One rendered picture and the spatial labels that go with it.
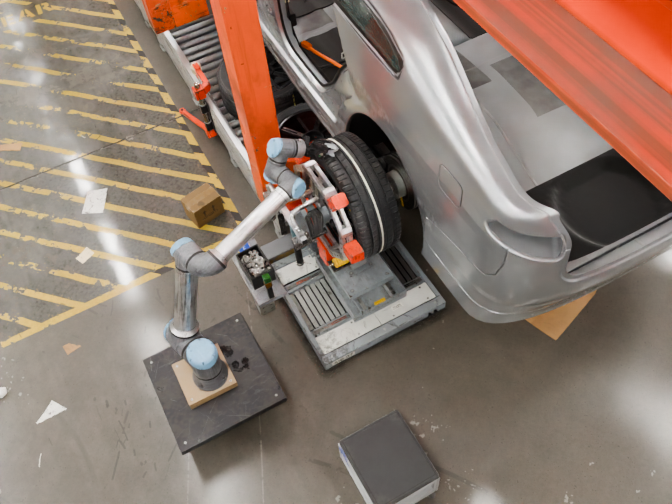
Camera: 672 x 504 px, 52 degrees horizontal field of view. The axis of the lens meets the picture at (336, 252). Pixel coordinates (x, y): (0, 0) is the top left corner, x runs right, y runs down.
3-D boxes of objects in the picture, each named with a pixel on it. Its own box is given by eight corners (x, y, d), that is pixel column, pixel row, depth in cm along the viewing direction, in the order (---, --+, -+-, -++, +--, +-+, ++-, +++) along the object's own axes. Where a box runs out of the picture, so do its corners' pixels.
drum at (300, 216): (336, 224, 366) (334, 208, 354) (300, 241, 361) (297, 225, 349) (323, 206, 373) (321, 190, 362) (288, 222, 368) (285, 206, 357)
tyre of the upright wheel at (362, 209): (370, 128, 330) (329, 132, 392) (327, 147, 325) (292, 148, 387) (417, 251, 347) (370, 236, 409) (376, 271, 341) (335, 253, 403)
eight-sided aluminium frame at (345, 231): (356, 272, 372) (351, 210, 327) (345, 277, 370) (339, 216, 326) (309, 204, 400) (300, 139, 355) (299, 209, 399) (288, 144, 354)
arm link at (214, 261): (198, 282, 306) (305, 177, 317) (182, 265, 312) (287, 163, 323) (208, 291, 316) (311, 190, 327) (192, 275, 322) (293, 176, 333)
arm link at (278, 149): (263, 151, 327) (268, 133, 321) (286, 152, 333) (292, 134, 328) (271, 162, 321) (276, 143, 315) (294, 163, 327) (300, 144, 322)
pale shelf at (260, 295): (287, 294, 385) (286, 292, 383) (259, 308, 381) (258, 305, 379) (255, 241, 407) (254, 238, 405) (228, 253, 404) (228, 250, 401)
